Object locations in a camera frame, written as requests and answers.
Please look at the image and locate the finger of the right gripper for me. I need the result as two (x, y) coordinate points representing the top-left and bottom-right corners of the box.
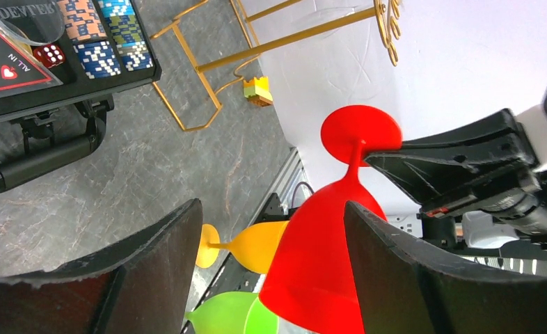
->
(365, 154), (539, 205)
(401, 109), (528, 157)

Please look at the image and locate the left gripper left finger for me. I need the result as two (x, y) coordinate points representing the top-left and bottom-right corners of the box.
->
(0, 199), (203, 333)

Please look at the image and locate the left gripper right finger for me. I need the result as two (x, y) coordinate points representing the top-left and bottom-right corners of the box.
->
(344, 201), (547, 333)

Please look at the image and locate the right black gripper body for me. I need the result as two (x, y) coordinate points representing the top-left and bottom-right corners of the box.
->
(420, 168), (547, 251)

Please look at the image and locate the red plastic wine glass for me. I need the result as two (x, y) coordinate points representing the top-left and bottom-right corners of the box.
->
(259, 104), (402, 333)

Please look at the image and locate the green plastic wine glass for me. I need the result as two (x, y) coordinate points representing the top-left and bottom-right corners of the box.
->
(185, 291), (279, 334)

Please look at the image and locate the yellow wine glass right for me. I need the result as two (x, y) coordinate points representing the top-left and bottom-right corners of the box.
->
(195, 221), (288, 274)

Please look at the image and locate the gold wine glass rack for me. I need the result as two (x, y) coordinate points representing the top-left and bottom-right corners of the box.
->
(150, 1), (403, 132)

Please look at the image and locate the orange green toy brick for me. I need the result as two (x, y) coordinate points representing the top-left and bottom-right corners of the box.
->
(243, 77), (273, 107)

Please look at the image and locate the red die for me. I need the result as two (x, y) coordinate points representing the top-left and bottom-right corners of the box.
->
(32, 44), (65, 68)

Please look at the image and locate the red triangle all-in marker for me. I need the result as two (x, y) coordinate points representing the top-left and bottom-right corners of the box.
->
(0, 32), (56, 93)

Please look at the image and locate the white slotted cable duct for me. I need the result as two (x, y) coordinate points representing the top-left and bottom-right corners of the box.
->
(383, 214), (547, 280)

